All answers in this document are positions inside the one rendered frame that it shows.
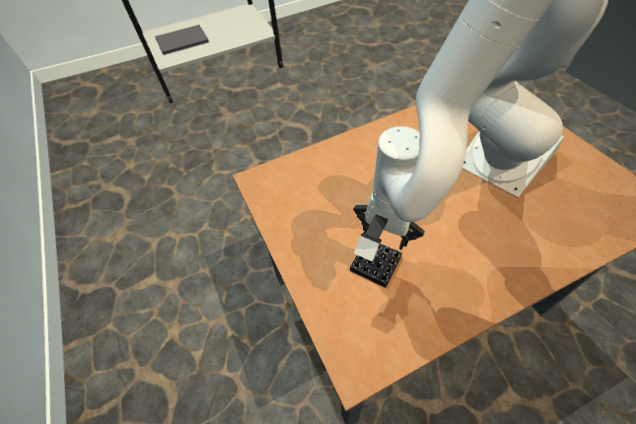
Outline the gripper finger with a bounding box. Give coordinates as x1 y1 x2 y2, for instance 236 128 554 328
353 205 370 233
399 222 425 250

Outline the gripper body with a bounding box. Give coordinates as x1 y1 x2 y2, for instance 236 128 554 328
365 192 410 236

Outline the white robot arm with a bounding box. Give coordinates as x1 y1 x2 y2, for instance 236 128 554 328
373 0 608 222

